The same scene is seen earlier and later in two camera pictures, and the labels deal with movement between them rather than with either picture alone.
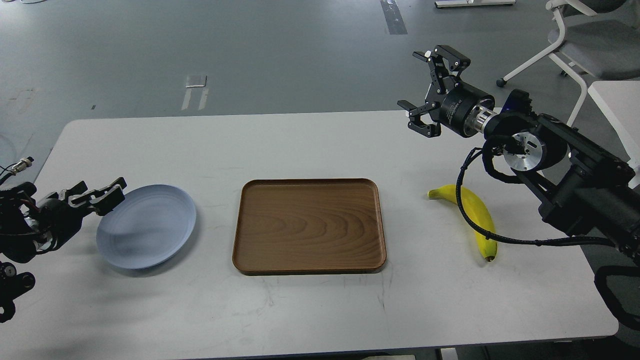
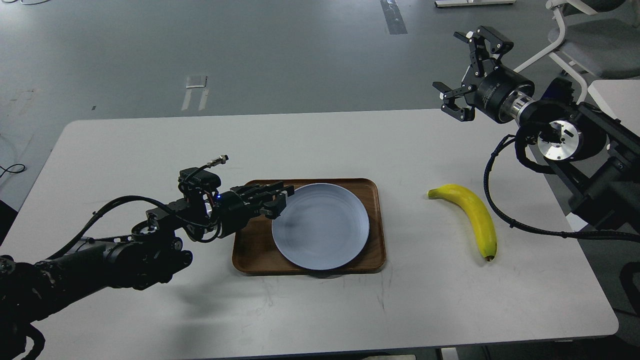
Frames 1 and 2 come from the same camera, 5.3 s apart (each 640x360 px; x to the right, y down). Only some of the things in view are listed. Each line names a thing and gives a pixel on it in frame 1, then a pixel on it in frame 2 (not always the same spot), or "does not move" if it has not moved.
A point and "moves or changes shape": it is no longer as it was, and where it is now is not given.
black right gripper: x=456 y=105 to x=499 y=92
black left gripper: x=56 y=219 to x=232 y=209
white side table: x=619 y=100 does not move
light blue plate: x=150 y=225 moves or changes shape
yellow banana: x=476 y=211 does not move
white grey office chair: x=599 y=38 does not move
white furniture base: x=455 y=4 does not move
